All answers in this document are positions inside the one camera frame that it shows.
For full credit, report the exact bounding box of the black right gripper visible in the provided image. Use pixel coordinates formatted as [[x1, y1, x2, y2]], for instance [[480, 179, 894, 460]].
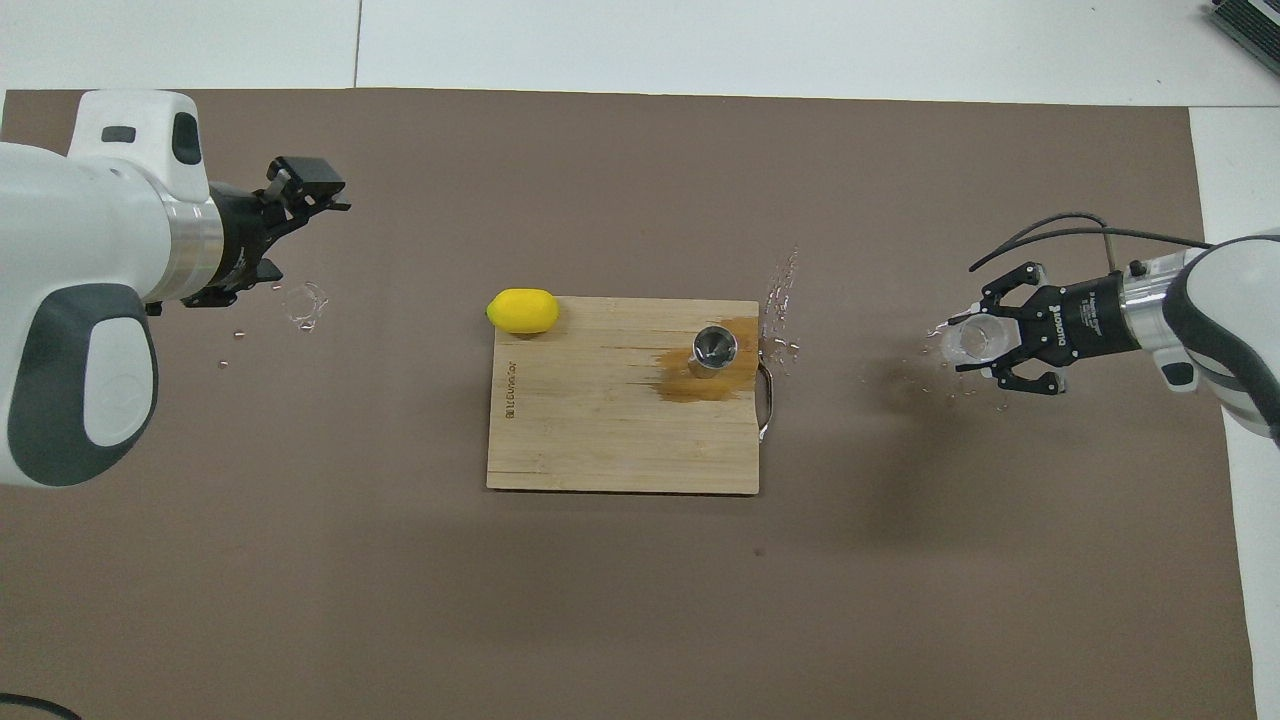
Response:
[[955, 262, 1142, 398]]

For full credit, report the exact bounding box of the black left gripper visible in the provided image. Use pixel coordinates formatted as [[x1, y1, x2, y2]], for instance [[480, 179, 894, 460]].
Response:
[[183, 155, 353, 309]]

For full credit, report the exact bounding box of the clear plastic cup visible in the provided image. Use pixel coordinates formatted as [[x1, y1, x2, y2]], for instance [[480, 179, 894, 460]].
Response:
[[940, 315, 1001, 366]]

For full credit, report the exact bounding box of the steel jigger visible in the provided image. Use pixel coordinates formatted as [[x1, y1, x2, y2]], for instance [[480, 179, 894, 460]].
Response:
[[685, 323, 741, 379]]

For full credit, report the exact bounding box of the yellow lemon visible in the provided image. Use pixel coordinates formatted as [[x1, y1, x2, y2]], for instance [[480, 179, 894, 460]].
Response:
[[486, 288, 560, 335]]

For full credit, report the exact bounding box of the wooden cutting board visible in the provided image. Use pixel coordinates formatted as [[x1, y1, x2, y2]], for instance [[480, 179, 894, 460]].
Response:
[[486, 297, 777, 496]]

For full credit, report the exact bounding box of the grey ribbed device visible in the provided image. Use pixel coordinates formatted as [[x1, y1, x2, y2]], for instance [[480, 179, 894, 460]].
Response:
[[1205, 0, 1280, 63]]

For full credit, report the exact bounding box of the brown table mat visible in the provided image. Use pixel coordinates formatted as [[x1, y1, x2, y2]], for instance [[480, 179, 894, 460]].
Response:
[[0, 88, 1259, 720]]

